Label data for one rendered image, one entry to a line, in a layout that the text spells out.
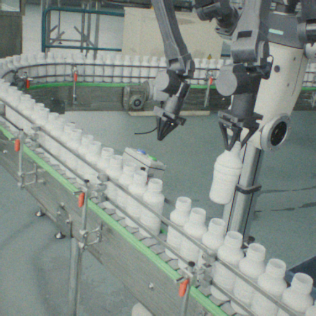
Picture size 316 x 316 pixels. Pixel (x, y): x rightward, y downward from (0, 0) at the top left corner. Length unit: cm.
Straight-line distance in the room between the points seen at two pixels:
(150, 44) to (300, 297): 456
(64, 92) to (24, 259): 103
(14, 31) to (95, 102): 382
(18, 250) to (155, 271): 181
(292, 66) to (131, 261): 85
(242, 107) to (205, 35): 449
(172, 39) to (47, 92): 139
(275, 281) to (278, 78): 82
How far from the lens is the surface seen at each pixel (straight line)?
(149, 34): 530
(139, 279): 132
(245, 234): 197
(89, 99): 284
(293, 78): 167
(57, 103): 278
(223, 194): 119
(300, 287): 97
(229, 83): 105
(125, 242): 132
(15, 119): 195
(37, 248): 298
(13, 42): 658
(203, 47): 561
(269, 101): 165
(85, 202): 136
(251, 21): 113
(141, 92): 280
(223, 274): 108
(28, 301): 260
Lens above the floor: 171
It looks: 23 degrees down
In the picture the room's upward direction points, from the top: 7 degrees clockwise
